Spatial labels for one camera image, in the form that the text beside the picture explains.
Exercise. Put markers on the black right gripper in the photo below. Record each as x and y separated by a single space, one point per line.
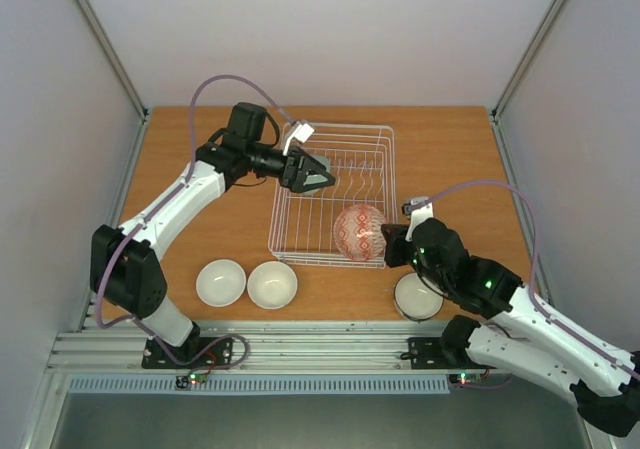
395 245

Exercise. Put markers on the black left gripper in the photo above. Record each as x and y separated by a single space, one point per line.
293 177

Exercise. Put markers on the celadon green ceramic bowl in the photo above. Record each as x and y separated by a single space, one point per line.
316 178

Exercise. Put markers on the red patterned bowl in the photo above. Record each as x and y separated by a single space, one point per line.
357 232

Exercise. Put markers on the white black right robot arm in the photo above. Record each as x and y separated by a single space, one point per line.
507 326

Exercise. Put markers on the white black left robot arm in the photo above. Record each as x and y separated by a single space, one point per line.
125 265

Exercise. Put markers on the white bowl black rim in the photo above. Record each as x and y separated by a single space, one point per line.
416 301

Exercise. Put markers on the white bowl far left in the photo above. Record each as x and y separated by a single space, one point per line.
221 283

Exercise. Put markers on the right green circuit board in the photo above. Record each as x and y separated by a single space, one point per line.
464 378

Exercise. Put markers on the green circuit board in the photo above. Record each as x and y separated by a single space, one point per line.
464 378
189 381

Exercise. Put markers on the left green circuit board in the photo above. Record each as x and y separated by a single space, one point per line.
189 381

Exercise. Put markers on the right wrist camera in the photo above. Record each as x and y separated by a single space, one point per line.
416 210

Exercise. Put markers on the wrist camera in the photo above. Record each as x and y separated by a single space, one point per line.
416 210
299 131

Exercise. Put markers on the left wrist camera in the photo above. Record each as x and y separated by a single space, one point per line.
299 131

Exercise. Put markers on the white wire dish rack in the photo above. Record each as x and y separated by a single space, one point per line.
362 159

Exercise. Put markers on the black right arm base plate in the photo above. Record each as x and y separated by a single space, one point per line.
426 353

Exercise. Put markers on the aluminium rail base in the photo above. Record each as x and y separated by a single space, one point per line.
285 347

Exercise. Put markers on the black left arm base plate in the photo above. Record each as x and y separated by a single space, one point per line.
196 352

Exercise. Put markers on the aluminium frame post left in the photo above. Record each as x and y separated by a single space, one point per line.
106 47

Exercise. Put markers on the aluminium frame post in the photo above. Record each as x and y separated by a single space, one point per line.
106 47
541 33

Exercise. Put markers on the aluminium frame post right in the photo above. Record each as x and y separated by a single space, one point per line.
541 33

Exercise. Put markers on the grey slotted cable duct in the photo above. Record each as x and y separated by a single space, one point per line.
261 385

